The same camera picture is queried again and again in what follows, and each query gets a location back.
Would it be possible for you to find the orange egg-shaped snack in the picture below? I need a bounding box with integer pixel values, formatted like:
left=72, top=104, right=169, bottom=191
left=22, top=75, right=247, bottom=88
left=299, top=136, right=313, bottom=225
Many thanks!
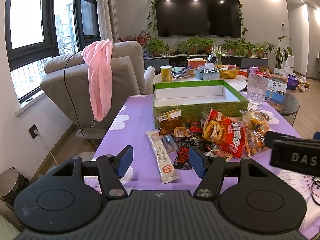
left=174, top=126, right=189, bottom=138

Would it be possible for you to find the black red snack packet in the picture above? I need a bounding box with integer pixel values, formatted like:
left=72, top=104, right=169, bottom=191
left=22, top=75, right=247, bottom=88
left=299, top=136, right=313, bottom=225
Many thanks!
left=174, top=147, right=192, bottom=170

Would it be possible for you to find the red chip bag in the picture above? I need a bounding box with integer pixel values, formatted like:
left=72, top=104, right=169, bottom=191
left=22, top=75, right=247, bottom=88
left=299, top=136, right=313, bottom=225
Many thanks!
left=202, top=109, right=245, bottom=159

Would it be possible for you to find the white stick snack packet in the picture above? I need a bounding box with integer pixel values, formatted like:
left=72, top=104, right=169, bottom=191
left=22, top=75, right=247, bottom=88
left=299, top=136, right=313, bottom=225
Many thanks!
left=146, top=131, right=179, bottom=184

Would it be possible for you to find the purple floral tablecloth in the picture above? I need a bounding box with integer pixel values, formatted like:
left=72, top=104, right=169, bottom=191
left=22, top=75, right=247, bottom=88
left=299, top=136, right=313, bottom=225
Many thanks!
left=94, top=95, right=319, bottom=239

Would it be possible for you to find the round dark side table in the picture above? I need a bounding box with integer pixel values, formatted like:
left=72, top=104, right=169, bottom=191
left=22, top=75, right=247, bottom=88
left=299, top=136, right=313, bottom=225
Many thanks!
left=279, top=93, right=300, bottom=126

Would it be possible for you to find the sausage snack bag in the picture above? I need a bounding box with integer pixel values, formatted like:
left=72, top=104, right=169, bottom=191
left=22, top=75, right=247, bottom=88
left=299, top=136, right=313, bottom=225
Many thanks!
left=240, top=109, right=269, bottom=157

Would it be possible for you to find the brown tea snack packet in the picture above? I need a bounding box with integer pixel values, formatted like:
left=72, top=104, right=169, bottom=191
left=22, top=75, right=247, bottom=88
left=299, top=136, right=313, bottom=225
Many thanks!
left=156, top=109, right=182, bottom=135

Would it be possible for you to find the blue white paper box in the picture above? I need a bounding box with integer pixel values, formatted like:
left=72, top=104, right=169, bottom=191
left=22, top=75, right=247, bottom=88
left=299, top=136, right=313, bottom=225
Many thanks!
left=265, top=74, right=288, bottom=112

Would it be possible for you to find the green cardboard box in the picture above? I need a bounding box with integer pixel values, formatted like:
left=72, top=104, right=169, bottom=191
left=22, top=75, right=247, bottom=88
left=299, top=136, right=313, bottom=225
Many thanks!
left=153, top=80, right=248, bottom=121

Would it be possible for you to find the purple gift bag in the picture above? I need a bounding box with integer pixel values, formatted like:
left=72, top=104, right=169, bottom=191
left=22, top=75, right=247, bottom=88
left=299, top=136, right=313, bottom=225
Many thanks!
left=287, top=74, right=298, bottom=90

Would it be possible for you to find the clear glass pitcher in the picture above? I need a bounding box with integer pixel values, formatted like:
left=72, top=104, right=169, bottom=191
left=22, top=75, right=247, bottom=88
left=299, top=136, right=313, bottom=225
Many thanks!
left=247, top=74, right=273, bottom=106

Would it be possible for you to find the blue plastic tray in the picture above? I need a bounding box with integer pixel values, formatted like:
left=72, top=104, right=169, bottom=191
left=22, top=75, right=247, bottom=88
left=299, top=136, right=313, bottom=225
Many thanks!
left=194, top=69, right=220, bottom=80

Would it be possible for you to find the yellow woven basket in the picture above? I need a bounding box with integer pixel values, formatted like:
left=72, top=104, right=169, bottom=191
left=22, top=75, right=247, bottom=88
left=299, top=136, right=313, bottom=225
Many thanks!
left=218, top=68, right=239, bottom=79

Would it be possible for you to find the metal trash can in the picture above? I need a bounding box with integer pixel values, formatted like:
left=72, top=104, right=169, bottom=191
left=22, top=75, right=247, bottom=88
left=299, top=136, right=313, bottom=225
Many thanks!
left=0, top=167, right=29, bottom=206

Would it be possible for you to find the grey recliner sofa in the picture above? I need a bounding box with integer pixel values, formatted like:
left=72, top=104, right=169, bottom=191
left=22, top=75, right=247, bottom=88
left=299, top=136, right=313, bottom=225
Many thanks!
left=40, top=40, right=155, bottom=140

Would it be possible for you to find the tall potted plant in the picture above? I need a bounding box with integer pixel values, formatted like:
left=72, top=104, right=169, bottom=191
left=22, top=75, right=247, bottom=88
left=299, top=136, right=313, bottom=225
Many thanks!
left=265, top=36, right=293, bottom=69

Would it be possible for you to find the pink towel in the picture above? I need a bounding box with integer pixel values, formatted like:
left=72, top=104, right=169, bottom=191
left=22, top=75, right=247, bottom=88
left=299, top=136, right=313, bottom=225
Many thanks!
left=81, top=39, right=113, bottom=122

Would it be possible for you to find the wall power socket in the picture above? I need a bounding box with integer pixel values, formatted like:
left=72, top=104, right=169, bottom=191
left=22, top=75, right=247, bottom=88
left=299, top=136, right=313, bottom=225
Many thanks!
left=28, top=124, right=39, bottom=139

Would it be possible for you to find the black power cable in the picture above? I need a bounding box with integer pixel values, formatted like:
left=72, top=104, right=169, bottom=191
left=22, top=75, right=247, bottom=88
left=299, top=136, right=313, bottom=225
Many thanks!
left=63, top=51, right=97, bottom=151

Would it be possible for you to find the black wall television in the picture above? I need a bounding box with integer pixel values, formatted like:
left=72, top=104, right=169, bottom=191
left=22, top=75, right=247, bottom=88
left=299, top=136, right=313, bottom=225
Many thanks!
left=155, top=0, right=242, bottom=38

